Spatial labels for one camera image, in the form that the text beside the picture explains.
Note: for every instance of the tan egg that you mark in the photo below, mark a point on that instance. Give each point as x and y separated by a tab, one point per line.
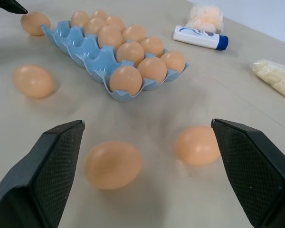
94	25
152	45
110	36
33	81
130	52
133	33
79	18
196	145
34	23
152	70
116	23
99	14
173	61
125	79
113	165

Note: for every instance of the clear bag of white pieces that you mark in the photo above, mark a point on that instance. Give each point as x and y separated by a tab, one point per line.
275	77

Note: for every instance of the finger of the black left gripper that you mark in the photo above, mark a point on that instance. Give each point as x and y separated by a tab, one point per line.
9	6

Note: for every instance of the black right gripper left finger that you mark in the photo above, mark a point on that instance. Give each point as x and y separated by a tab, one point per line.
33	185

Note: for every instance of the orange and white bath puff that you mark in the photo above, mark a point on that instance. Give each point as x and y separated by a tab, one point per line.
204	16

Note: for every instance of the white bottle with blue cap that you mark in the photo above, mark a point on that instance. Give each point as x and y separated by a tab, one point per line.
199	37

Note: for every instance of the blue plastic egg tray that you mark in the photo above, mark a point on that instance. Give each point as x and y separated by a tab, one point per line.
85	51

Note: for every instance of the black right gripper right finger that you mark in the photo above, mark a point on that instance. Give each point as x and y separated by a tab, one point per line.
259	171

